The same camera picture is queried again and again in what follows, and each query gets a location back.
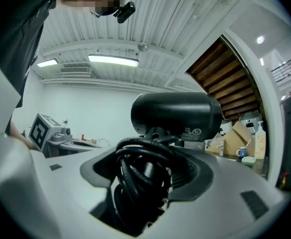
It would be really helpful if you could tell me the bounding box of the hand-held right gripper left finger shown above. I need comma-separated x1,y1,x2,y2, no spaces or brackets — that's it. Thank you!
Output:
0,130,119,239

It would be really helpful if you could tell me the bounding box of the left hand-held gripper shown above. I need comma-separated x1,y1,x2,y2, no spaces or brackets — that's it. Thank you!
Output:
28,113,74,152

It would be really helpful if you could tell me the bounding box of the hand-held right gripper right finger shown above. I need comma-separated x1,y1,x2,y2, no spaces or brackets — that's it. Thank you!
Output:
140,146,291,239

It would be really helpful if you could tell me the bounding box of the person's left forearm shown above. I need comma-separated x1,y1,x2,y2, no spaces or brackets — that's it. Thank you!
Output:
9,120,38,151

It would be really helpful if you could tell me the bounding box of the dark sink counter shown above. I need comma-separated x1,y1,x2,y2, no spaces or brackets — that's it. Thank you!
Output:
202,149,270,179

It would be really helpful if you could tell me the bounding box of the pale green container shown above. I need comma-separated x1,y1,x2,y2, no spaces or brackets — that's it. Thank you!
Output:
242,156,257,166

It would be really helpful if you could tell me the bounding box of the blue and white mug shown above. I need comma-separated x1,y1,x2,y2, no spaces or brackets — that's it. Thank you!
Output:
235,146,247,158

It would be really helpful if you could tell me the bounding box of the short ceiling light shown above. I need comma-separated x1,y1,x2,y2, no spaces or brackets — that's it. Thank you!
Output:
36,58,59,68

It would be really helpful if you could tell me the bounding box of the white air vent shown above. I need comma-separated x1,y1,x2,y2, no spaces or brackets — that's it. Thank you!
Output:
59,66,90,75

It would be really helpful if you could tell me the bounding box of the brown cardboard box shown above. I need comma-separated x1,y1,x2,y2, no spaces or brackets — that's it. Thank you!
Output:
206,120,256,158

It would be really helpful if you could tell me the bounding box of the white pump soap bottle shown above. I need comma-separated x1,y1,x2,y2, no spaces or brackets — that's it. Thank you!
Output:
254,120,267,159

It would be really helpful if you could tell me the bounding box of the white round appliance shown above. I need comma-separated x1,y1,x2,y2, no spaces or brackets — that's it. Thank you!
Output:
238,111,264,135

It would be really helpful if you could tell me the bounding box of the person's black shirt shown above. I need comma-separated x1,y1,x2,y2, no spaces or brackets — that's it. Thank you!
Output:
0,0,68,134

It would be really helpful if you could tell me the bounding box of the long ceiling light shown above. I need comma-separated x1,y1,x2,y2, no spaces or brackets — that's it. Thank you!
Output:
87,54,140,68

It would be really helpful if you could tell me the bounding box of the wooden staircase underside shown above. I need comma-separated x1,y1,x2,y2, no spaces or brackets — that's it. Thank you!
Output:
186,37,261,121

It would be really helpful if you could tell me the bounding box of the metal balcony railing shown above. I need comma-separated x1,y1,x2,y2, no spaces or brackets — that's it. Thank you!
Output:
271,49,291,83

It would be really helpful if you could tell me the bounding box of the black head-mounted camera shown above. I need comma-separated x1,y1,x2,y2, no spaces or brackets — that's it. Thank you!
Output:
113,1,137,24

